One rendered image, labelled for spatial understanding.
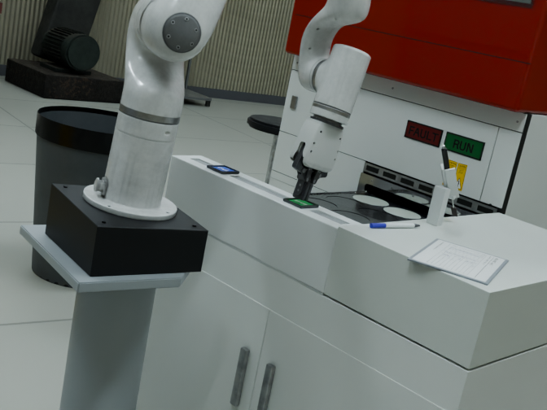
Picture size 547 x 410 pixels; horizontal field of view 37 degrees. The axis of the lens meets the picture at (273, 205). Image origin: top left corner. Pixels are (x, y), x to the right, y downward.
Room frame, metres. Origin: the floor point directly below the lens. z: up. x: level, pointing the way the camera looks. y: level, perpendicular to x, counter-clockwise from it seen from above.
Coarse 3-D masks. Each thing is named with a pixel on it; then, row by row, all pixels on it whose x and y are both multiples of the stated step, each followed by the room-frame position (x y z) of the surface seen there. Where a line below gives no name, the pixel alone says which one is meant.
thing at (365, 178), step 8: (360, 176) 2.30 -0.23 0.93; (368, 176) 2.28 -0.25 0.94; (360, 184) 2.30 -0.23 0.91; (368, 184) 2.29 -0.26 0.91; (376, 184) 2.26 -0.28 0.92; (384, 184) 2.24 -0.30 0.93; (392, 184) 2.22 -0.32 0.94; (392, 192) 2.22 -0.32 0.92; (400, 192) 2.20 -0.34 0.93; (408, 192) 2.18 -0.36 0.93; (416, 192) 2.17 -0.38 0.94; (416, 200) 2.16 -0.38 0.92; (424, 200) 2.14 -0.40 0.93; (448, 208) 2.09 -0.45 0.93
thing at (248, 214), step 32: (192, 160) 1.91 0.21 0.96; (192, 192) 1.86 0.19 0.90; (224, 192) 1.78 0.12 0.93; (256, 192) 1.72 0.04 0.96; (224, 224) 1.77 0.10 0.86; (256, 224) 1.70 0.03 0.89; (288, 224) 1.64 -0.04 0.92; (320, 224) 1.58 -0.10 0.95; (352, 224) 1.61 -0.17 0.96; (256, 256) 1.69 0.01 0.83; (288, 256) 1.63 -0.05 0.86; (320, 256) 1.57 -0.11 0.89; (320, 288) 1.56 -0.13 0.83
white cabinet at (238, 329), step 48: (192, 288) 1.81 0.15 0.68; (240, 288) 1.71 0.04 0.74; (288, 288) 1.61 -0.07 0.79; (192, 336) 1.79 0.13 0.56; (240, 336) 1.68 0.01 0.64; (288, 336) 1.59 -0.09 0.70; (336, 336) 1.51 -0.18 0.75; (384, 336) 1.44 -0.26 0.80; (144, 384) 1.89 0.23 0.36; (192, 384) 1.77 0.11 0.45; (240, 384) 1.65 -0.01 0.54; (288, 384) 1.57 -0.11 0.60; (336, 384) 1.49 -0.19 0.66; (384, 384) 1.41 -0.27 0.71; (432, 384) 1.35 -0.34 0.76; (480, 384) 1.35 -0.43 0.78; (528, 384) 1.50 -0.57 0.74
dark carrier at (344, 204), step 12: (324, 204) 1.99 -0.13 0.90; (336, 204) 2.01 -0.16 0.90; (348, 204) 2.04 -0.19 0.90; (360, 204) 2.07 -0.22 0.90; (396, 204) 2.16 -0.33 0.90; (348, 216) 1.91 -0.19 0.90; (360, 216) 1.94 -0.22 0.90; (372, 216) 1.96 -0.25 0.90; (384, 216) 1.99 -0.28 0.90; (396, 216) 2.01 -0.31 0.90
